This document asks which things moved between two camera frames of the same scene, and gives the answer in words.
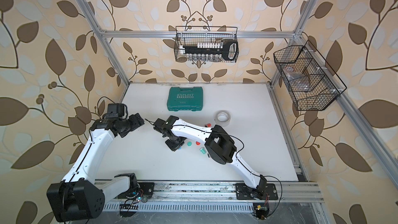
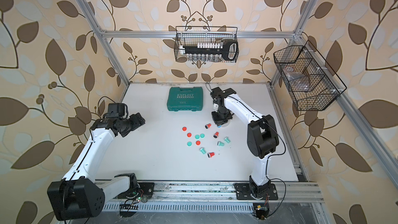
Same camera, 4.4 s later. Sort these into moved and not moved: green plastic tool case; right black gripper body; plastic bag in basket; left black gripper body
Moved: right black gripper body
Not moved: plastic bag in basket; left black gripper body; green plastic tool case
